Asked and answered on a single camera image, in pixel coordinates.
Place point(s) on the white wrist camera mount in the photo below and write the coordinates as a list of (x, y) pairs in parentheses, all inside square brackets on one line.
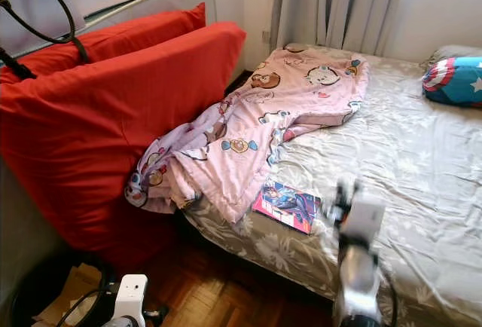
[(365, 218), (129, 301)]

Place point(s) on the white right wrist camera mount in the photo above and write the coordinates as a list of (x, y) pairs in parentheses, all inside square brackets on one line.
[(365, 218)]

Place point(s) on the pink cartoon blanket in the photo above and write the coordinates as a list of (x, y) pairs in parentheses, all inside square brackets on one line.
[(286, 108)]

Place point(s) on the Captain America print pillow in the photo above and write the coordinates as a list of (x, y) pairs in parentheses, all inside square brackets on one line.
[(456, 82)]

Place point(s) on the slim red cushion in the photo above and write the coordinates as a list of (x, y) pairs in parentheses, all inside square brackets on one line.
[(158, 27)]

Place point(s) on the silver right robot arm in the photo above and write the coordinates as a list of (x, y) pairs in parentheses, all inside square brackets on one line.
[(358, 285)]

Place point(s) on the black waste bin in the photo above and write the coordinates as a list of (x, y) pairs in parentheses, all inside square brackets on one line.
[(24, 297)]

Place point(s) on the wall outlet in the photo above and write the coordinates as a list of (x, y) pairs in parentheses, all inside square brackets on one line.
[(266, 37)]

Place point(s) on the grey curtain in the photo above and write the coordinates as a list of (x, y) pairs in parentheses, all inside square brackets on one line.
[(339, 7)]

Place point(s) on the small grey floral pillow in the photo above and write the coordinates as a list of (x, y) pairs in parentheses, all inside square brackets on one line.
[(452, 52)]

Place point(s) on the superhero comic book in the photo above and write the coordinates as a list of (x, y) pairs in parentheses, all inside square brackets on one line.
[(286, 206)]

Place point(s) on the bed with grey floral sheet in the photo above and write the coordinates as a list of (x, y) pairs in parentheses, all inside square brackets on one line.
[(407, 161)]

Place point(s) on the big red floor cushion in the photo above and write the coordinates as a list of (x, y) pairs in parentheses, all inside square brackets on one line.
[(105, 131)]

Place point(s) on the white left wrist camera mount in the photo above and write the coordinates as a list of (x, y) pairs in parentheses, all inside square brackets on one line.
[(129, 301)]

